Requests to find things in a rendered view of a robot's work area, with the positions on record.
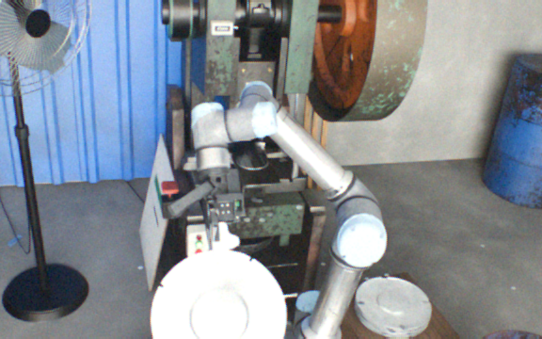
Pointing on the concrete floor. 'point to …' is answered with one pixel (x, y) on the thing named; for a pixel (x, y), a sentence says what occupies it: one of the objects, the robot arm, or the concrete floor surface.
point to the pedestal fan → (46, 28)
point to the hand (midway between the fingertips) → (215, 261)
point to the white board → (151, 226)
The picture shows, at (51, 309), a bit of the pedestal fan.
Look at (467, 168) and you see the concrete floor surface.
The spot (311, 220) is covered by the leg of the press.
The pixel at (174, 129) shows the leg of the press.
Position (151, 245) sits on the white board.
